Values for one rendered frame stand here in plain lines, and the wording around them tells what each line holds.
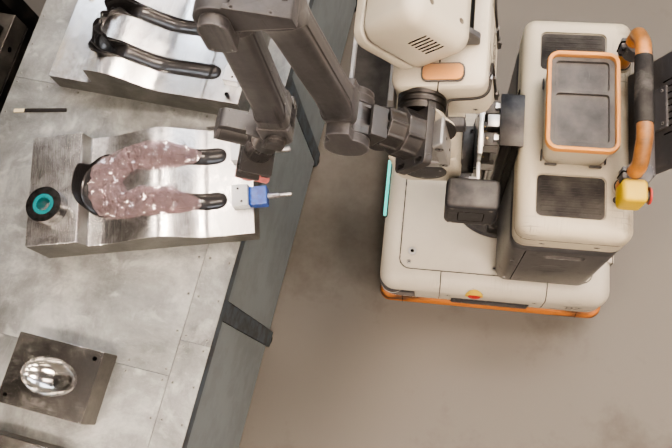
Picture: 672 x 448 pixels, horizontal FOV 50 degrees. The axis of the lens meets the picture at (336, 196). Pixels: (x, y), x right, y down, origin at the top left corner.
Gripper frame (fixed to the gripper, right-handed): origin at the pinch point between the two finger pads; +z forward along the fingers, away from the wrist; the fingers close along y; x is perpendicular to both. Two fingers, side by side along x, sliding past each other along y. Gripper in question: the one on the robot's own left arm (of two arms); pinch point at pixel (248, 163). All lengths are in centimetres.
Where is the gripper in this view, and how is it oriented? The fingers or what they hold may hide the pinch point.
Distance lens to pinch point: 150.1
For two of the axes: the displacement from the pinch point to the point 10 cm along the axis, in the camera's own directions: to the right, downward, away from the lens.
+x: 9.4, 1.9, 2.8
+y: -1.0, 9.5, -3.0
